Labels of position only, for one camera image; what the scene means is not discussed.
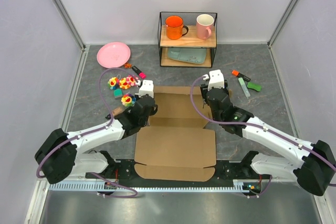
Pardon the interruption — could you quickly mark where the brown cardboard box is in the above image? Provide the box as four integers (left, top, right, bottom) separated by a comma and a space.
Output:
134, 86, 216, 182

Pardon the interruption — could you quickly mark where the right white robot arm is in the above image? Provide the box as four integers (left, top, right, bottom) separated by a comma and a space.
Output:
200, 77, 335, 196

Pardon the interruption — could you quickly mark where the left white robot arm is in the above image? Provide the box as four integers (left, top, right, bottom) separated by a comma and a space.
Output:
35, 95, 158, 184

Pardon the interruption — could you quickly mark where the lower rainbow flower plush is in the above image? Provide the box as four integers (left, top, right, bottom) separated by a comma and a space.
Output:
121, 93, 136, 107

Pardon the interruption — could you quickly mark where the rainbow flower plush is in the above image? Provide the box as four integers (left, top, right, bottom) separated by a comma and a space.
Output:
121, 93, 136, 107
108, 77, 120, 90

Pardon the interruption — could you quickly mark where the light green highlighter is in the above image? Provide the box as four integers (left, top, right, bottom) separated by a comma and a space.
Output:
238, 77, 250, 98

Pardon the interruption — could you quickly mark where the teal green eraser block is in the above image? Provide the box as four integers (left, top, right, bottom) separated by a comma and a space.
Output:
113, 89, 123, 99

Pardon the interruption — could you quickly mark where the orange black highlighter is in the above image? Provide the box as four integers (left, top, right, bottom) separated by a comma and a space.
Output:
232, 70, 251, 82

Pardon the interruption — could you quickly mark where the middle orange flower plush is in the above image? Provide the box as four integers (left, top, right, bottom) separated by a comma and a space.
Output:
119, 78, 131, 90

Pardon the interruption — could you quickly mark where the pink petal flower plush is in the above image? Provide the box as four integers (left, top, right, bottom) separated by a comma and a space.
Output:
126, 75, 139, 87

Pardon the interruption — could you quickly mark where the left rainbow flower plush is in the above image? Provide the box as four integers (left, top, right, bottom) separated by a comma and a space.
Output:
108, 77, 120, 90

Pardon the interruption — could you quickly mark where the pink black highlighter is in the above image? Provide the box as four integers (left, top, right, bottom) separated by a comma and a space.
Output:
132, 66, 146, 79

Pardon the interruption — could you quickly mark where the teal divided tray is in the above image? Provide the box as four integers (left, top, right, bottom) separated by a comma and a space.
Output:
167, 48, 207, 65

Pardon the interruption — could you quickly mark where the small orange bow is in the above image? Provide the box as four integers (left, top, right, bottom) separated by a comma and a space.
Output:
124, 63, 132, 69

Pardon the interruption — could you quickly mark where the pink round plate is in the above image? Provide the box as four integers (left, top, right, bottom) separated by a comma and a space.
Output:
97, 42, 131, 68

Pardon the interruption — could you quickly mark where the pink ceramic mug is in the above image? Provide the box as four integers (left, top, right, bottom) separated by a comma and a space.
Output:
196, 14, 215, 40

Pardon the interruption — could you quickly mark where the orange enamel mug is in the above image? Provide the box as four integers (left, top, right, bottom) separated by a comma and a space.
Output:
165, 15, 189, 40

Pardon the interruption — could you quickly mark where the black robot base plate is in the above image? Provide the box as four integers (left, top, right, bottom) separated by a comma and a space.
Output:
99, 159, 270, 186

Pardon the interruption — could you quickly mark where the black wire wooden shelf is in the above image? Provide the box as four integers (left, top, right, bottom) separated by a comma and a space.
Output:
157, 12, 217, 68

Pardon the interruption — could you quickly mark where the slotted cable duct rail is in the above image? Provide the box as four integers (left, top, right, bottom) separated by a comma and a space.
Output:
48, 180, 256, 193

